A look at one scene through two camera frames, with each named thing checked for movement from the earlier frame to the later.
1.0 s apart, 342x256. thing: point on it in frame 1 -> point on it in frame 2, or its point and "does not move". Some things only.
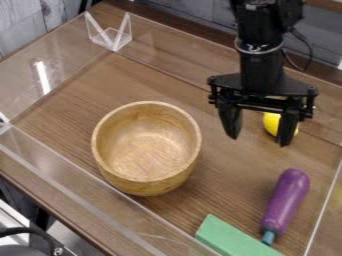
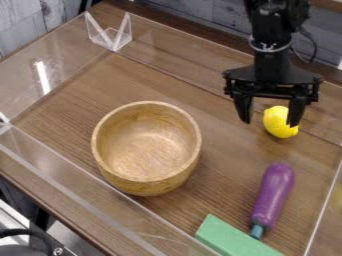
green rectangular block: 231,240 does not move
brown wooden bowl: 145,144 does not move
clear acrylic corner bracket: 108,37 does not move
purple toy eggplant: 291,186 -> 276,189
